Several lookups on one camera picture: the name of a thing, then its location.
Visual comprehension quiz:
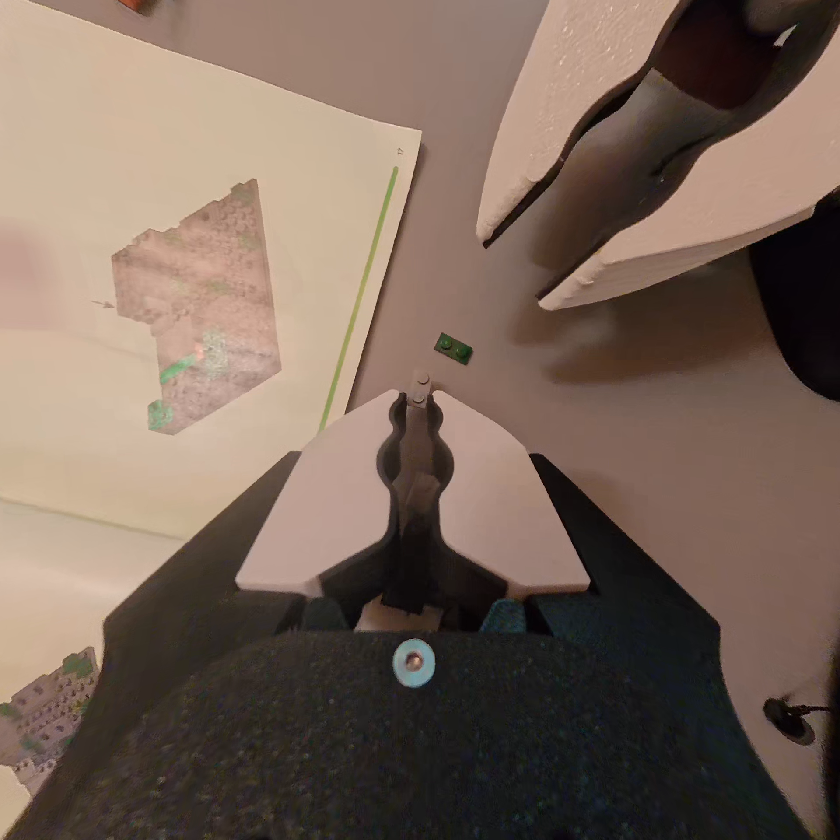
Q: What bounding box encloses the black drawstring cord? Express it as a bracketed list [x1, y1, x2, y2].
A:
[763, 697, 840, 746]

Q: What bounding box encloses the open instruction booklet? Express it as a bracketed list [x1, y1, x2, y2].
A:
[0, 0, 423, 811]

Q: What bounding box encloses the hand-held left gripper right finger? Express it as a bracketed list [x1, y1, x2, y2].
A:
[428, 390, 590, 626]

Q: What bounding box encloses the small dark green brick plate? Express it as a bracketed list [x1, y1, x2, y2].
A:
[434, 332, 475, 367]

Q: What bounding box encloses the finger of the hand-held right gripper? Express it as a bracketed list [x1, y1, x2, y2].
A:
[476, 0, 691, 250]
[537, 0, 840, 311]

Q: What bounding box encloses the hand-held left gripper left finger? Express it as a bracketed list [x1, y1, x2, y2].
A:
[234, 390, 410, 629]

